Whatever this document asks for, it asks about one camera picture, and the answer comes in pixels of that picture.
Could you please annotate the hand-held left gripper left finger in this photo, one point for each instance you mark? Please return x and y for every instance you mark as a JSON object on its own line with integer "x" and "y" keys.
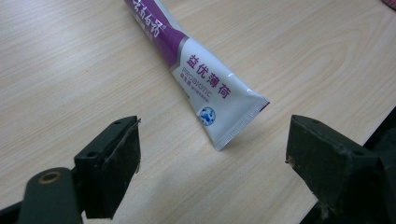
{"x": 107, "y": 168}

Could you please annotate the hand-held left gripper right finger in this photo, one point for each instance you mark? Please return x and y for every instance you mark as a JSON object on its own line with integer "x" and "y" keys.
{"x": 330, "y": 168}

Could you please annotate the white and purple toothpaste tube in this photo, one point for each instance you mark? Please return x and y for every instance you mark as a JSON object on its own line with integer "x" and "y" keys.
{"x": 214, "y": 81}

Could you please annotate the dark red object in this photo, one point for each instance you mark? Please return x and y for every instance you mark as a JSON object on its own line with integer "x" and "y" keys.
{"x": 391, "y": 3}

